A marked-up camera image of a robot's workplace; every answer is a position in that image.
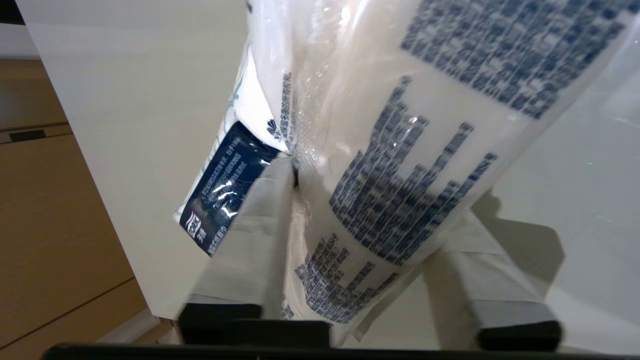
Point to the left gripper white taped left finger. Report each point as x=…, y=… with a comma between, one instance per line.
x=250, y=250

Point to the left gripper white taped right finger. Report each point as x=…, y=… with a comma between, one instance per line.
x=490, y=285

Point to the white printed plastic packet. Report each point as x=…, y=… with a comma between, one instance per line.
x=390, y=165

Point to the cream glossy low cabinet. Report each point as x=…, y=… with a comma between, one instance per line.
x=150, y=125

